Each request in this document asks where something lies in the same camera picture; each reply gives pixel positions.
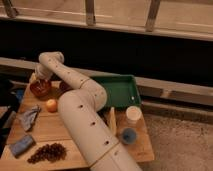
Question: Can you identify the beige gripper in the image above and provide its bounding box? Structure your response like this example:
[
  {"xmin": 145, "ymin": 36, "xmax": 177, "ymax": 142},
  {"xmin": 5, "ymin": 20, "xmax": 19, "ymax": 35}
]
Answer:
[{"xmin": 29, "ymin": 64, "xmax": 53, "ymax": 83}]

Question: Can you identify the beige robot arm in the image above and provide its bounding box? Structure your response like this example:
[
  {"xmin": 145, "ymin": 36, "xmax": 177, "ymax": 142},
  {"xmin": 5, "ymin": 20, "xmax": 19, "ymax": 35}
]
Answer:
[{"xmin": 35, "ymin": 51, "xmax": 142, "ymax": 171}]

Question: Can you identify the white plastic cup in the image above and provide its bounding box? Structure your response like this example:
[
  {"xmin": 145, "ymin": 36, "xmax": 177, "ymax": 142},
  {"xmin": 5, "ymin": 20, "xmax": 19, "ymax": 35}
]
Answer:
[{"xmin": 126, "ymin": 106, "xmax": 142, "ymax": 124}]

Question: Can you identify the blue plastic cup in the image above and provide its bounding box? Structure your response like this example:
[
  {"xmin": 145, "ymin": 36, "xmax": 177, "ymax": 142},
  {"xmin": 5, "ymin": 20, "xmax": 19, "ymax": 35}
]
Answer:
[{"xmin": 121, "ymin": 128, "xmax": 137, "ymax": 145}]

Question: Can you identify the orange-brown bowl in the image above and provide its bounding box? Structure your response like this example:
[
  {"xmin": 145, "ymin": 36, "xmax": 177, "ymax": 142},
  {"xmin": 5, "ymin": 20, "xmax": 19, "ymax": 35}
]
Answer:
[{"xmin": 30, "ymin": 80, "xmax": 52, "ymax": 97}]

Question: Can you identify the purple bowl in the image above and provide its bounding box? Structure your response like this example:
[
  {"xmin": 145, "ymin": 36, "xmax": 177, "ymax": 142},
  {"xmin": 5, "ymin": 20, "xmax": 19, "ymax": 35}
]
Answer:
[{"xmin": 59, "ymin": 81, "xmax": 71, "ymax": 92}]

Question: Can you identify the yellow apple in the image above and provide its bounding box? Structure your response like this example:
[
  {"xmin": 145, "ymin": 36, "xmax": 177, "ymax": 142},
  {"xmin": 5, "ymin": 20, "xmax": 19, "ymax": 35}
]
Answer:
[{"xmin": 45, "ymin": 99, "xmax": 57, "ymax": 112}]

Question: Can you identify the grey crumpled cloth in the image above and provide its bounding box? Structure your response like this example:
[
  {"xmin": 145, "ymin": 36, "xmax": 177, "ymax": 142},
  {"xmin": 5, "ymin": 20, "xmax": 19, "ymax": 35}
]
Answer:
[{"xmin": 18, "ymin": 105, "xmax": 41, "ymax": 131}]

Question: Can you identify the wooden cutting board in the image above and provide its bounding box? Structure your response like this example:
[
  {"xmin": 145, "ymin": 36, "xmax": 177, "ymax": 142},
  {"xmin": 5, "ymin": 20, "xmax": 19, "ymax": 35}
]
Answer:
[{"xmin": 0, "ymin": 81, "xmax": 154, "ymax": 171}]

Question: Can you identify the blue sponge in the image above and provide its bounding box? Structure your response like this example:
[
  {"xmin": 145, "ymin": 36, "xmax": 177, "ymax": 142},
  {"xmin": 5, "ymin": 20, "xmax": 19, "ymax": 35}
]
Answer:
[{"xmin": 9, "ymin": 135, "xmax": 35, "ymax": 158}]

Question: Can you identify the bunch of dark grapes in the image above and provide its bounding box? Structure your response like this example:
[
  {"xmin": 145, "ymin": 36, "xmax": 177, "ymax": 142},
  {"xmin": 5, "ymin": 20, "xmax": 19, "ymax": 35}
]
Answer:
[{"xmin": 27, "ymin": 143, "xmax": 67, "ymax": 164}]

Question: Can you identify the green plastic tray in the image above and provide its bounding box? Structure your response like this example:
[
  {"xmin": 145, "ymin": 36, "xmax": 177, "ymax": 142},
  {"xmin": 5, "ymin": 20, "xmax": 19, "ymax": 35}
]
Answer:
[{"xmin": 92, "ymin": 75, "xmax": 141, "ymax": 108}]

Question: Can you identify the yellow cheese wedge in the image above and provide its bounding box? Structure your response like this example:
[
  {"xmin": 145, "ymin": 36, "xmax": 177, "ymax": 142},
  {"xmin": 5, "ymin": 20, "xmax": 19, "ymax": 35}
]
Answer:
[{"xmin": 107, "ymin": 107, "xmax": 117, "ymax": 134}]

